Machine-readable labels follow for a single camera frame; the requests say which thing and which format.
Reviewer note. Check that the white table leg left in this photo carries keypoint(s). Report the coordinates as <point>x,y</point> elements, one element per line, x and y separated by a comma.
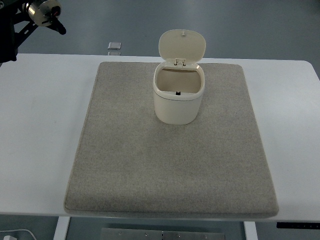
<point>62,227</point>

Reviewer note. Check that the white table leg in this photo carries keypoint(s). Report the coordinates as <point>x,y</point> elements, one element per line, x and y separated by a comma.
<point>62,227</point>
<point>250,230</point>

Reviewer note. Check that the white power adapter with cable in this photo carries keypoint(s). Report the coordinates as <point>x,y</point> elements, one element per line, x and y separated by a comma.
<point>12,234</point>

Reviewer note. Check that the small clear square floor plate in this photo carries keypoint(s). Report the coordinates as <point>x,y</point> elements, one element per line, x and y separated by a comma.
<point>114,45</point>

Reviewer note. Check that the white table leg right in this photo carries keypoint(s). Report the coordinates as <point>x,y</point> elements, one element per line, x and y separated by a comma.
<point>250,230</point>

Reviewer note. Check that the black desk control panel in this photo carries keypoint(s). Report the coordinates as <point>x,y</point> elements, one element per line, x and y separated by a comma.
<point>298,225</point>

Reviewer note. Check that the grey metal base plate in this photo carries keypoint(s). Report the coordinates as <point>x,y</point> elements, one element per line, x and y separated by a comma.
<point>144,234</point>

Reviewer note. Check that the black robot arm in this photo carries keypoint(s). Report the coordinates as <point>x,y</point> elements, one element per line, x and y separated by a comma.
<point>20,18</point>

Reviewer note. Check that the beige felt mat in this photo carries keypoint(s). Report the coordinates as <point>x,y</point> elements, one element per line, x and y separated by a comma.
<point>129,162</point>

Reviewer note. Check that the cream plastic bin with lid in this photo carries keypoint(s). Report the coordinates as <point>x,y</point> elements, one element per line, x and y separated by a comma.
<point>179,81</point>

